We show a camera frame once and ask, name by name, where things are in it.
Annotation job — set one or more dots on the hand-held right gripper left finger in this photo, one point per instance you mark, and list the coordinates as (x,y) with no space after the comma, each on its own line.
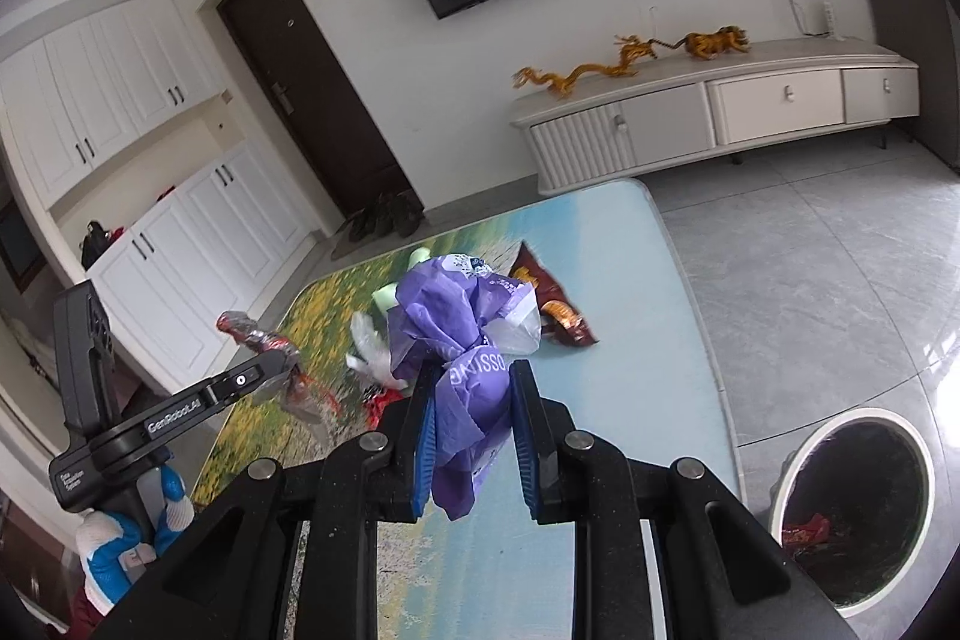
(424,452)

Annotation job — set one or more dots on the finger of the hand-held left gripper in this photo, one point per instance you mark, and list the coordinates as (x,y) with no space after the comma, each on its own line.
(251,379)

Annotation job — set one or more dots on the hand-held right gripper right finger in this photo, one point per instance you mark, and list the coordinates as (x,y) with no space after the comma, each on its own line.
(529,452)

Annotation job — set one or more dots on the shiny red snack wrapper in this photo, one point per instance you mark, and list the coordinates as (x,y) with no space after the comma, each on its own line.
(247,329)

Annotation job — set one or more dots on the white wrapper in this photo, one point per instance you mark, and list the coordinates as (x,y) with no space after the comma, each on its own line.
(371,347)

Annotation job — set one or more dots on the purple plastic bag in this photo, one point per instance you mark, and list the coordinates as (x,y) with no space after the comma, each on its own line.
(450,325)

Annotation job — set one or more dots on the round white trash bin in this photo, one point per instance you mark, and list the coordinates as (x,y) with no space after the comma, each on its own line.
(862,482)

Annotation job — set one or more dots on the person's left forearm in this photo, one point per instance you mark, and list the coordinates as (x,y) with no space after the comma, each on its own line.
(81,621)

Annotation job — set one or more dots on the person's left hand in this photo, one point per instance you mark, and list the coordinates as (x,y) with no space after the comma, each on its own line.
(105,557)

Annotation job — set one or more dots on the small red wrapper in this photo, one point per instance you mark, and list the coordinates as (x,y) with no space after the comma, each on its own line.
(382,401)

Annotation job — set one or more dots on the black bag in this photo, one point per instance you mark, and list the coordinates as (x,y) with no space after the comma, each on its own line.
(94,244)

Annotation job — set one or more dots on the white base cabinet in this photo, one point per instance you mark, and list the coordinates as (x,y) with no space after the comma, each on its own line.
(187,265)

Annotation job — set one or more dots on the dark red snack packet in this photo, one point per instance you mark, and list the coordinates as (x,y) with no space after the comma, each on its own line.
(559,310)

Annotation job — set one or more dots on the landscape printed table cover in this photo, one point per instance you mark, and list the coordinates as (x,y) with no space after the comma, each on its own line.
(637,340)

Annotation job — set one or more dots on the light green crumpled paper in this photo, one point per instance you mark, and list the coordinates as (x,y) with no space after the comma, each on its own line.
(386,296)

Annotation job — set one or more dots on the dark shoe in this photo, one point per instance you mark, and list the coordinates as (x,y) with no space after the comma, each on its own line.
(384,218)
(360,224)
(409,214)

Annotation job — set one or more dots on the red wrapper in bin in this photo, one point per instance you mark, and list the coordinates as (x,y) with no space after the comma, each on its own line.
(806,530)

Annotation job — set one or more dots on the dark brown door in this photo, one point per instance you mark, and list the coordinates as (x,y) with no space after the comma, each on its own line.
(315,85)

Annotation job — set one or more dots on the white television cabinet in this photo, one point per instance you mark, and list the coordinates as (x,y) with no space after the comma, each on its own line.
(675,115)

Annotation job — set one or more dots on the golden dragon figurine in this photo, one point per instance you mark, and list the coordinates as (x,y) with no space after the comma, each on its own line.
(574,78)

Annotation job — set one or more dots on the golden tiger figurine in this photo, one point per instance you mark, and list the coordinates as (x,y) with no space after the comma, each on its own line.
(709,44)

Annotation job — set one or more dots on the white power strip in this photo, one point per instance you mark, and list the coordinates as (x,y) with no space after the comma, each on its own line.
(829,18)

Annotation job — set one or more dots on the white wall cabinet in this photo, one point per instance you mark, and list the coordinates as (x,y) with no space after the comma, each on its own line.
(97,85)

